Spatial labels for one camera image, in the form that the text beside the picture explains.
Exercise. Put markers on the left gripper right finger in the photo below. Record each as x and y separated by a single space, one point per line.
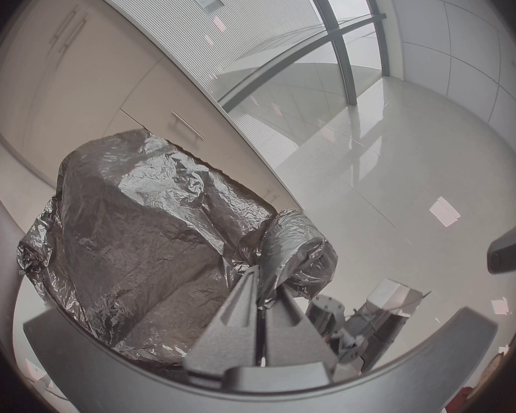
296 346

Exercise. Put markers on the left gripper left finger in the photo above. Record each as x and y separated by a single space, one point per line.
217 351

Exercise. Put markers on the black plastic bag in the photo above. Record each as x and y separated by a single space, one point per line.
146 230

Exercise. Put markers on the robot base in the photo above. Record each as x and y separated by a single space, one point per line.
387 316

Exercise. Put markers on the beige cabinet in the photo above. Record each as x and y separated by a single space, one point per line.
90 80

